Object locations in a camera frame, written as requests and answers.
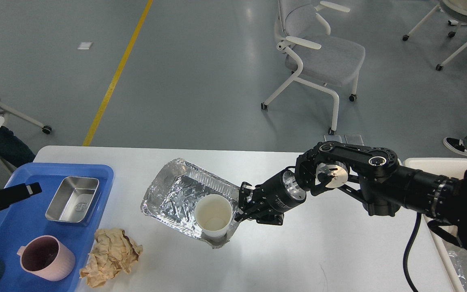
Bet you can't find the small stainless steel tray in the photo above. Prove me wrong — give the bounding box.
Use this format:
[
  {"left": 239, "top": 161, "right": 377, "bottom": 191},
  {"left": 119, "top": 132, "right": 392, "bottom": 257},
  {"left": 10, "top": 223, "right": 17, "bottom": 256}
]
[{"left": 45, "top": 176, "right": 100, "bottom": 226}]

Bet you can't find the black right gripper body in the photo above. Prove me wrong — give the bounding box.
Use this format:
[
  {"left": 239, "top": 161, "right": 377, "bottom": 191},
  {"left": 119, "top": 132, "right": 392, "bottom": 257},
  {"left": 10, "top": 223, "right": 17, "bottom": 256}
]
[{"left": 252, "top": 169, "right": 306, "bottom": 225}]

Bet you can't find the cream paper cup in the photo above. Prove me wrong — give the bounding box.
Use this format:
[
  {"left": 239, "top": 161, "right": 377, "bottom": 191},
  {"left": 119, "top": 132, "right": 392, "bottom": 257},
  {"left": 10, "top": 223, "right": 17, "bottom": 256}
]
[{"left": 194, "top": 194, "right": 233, "bottom": 240}]

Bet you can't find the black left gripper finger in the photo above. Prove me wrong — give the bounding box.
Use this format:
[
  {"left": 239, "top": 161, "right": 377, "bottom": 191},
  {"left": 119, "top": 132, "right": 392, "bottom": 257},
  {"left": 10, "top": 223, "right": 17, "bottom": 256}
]
[{"left": 0, "top": 182, "right": 42, "bottom": 210}]

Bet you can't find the right floor outlet plate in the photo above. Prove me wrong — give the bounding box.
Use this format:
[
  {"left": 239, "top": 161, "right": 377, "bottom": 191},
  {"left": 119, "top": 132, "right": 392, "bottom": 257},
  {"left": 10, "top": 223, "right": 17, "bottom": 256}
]
[{"left": 344, "top": 134, "right": 364, "bottom": 146}]

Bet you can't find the left floor outlet plate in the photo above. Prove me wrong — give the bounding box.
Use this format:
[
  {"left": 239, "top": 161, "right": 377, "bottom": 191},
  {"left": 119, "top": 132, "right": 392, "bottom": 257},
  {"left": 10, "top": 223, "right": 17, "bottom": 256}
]
[{"left": 324, "top": 134, "right": 343, "bottom": 143}]

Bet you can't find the white paper scrap on floor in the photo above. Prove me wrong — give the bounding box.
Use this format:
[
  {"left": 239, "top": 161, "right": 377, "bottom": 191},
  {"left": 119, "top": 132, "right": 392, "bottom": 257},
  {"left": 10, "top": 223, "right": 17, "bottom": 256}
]
[{"left": 77, "top": 41, "right": 93, "bottom": 50}]

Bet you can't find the floor outlet plate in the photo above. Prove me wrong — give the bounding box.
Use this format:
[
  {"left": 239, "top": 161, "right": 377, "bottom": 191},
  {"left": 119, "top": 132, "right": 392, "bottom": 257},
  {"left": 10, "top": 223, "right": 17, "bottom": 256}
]
[
  {"left": 324, "top": 134, "right": 343, "bottom": 143},
  {"left": 344, "top": 134, "right": 364, "bottom": 146}
]

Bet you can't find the grey white office chair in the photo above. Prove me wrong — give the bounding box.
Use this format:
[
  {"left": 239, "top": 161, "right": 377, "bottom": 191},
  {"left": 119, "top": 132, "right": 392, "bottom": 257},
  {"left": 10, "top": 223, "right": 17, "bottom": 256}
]
[{"left": 261, "top": 0, "right": 365, "bottom": 135}]

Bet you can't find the cream plastic bin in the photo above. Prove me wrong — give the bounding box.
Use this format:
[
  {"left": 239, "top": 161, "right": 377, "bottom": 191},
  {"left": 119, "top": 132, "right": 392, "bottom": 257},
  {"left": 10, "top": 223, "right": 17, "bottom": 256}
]
[{"left": 403, "top": 157, "right": 467, "bottom": 292}]

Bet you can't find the aluminium foil tray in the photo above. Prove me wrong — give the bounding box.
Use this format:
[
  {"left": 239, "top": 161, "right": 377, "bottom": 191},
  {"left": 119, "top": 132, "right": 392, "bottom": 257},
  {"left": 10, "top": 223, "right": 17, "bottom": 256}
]
[{"left": 140, "top": 158, "right": 239, "bottom": 249}]

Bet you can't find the pink ribbed mug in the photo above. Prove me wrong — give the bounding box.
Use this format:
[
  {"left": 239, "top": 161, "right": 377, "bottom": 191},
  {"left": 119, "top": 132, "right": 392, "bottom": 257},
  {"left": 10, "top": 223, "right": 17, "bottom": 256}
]
[{"left": 17, "top": 235, "right": 76, "bottom": 281}]

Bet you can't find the brown paper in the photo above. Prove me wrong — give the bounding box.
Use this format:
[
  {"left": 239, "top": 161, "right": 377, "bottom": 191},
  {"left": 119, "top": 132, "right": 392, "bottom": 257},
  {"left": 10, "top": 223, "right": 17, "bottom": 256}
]
[{"left": 79, "top": 228, "right": 144, "bottom": 288}]

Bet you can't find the blue plastic tray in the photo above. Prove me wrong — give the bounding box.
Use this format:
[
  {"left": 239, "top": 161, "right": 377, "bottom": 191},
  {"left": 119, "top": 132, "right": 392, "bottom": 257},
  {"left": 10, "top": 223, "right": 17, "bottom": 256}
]
[{"left": 0, "top": 163, "right": 114, "bottom": 292}]

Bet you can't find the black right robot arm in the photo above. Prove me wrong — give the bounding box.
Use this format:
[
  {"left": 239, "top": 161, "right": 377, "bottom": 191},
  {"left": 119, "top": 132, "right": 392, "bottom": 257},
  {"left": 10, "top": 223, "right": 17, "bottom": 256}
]
[{"left": 235, "top": 141, "right": 467, "bottom": 291}]

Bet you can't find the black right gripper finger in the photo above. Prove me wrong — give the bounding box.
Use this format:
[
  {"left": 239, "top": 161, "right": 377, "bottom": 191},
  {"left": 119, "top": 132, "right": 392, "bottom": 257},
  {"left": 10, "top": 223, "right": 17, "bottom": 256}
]
[
  {"left": 234, "top": 203, "right": 272, "bottom": 222},
  {"left": 238, "top": 182, "right": 262, "bottom": 207}
]

